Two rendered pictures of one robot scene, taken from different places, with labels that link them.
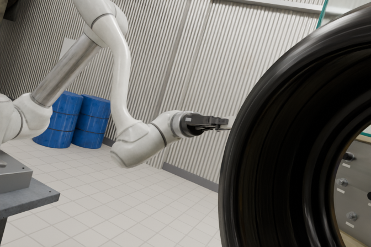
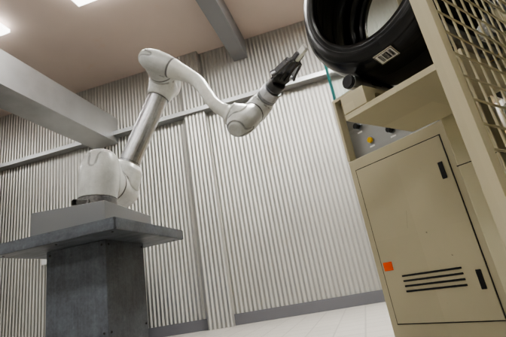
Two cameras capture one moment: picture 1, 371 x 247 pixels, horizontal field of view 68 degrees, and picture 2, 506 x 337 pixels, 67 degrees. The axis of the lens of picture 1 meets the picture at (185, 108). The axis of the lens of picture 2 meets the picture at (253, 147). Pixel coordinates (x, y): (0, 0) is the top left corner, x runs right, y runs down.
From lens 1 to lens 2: 1.08 m
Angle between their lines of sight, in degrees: 25
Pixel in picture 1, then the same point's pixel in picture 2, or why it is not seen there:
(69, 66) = (148, 120)
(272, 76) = not seen: outside the picture
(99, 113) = not seen: hidden behind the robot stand
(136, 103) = (167, 262)
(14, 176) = (141, 216)
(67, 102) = not seen: hidden behind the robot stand
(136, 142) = (243, 110)
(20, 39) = not seen: outside the picture
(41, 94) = (131, 152)
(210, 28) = (217, 141)
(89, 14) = (161, 62)
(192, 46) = (207, 165)
